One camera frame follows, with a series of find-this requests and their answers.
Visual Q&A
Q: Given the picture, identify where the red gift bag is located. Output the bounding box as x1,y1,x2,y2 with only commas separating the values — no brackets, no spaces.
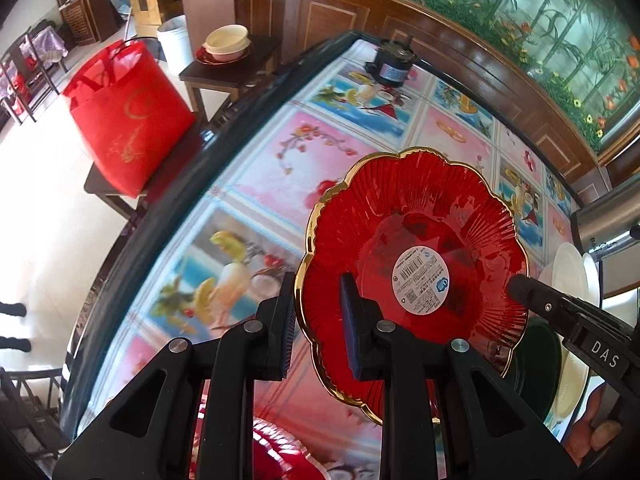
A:
62,39,197,200

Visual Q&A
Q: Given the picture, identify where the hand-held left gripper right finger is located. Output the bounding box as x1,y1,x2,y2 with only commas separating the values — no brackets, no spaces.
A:
339,272,581,480

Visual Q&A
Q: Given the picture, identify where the wooden counter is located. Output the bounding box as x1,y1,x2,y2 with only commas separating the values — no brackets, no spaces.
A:
141,0,617,206

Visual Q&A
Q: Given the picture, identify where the small red plate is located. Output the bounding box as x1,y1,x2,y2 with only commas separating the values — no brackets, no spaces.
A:
195,44,255,66

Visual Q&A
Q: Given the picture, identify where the flower printed glass panel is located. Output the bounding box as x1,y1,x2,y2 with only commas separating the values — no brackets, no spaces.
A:
295,0,640,153

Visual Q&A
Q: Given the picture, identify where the black cylinder blue label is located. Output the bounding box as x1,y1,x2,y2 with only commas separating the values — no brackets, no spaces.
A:
364,37,418,86

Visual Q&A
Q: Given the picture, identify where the red glass plate gold rim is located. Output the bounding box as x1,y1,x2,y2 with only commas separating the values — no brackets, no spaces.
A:
295,147,531,426

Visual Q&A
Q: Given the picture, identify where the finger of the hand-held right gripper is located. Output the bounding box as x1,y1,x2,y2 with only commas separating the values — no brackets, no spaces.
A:
506,274,601,341

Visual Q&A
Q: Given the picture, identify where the red ribbed plate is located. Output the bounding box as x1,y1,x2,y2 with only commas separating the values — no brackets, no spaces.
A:
190,390,331,480

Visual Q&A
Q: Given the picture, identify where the stainless steel pot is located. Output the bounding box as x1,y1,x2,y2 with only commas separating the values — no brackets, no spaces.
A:
570,194,640,261

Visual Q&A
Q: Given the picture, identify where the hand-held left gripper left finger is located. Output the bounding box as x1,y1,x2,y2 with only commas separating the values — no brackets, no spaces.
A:
52,271,301,480

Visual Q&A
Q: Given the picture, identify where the dark wooden chair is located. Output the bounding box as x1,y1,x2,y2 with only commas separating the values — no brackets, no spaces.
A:
0,366,69,462
0,40,57,127

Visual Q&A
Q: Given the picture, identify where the dark wooden stool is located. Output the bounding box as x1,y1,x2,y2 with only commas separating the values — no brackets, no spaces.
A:
179,35,282,117
84,119,211,222

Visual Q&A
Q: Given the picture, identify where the cream bowl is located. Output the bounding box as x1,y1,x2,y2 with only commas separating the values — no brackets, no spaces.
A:
204,24,251,62

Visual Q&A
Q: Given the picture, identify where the cream plate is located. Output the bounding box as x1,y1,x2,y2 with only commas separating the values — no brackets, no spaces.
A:
552,345,592,422

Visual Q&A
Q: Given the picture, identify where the person's right hand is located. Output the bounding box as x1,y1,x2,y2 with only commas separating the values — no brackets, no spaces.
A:
565,389,626,467

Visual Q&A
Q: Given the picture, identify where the white bucket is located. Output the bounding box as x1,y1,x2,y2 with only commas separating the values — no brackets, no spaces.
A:
156,15,195,77

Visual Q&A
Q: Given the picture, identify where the printed tablecloth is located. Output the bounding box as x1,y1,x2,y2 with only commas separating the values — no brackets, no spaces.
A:
80,40,586,480

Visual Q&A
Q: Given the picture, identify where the purple cloth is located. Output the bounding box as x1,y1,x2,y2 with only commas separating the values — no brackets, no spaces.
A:
29,26,69,62

